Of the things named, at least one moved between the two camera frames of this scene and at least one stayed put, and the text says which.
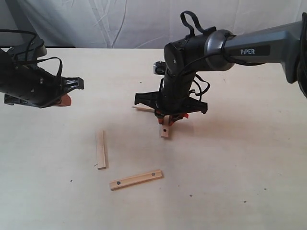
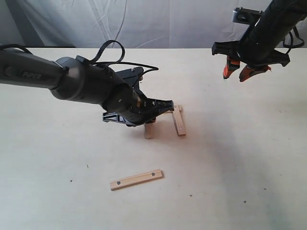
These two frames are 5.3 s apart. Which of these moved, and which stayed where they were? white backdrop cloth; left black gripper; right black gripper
Moved: right black gripper; left black gripper
Stayed: white backdrop cloth
